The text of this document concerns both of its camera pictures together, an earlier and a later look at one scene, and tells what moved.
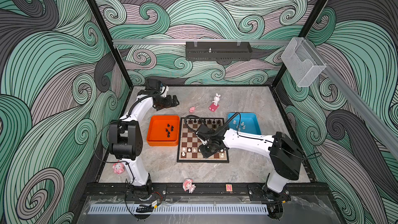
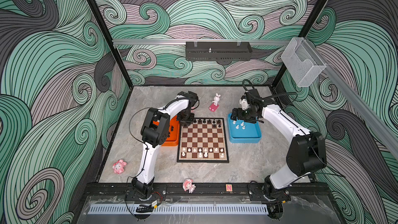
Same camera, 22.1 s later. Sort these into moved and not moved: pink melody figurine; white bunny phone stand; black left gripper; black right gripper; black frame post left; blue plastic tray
Moved: black right gripper; black left gripper
Not moved: white bunny phone stand; blue plastic tray; black frame post left; pink melody figurine
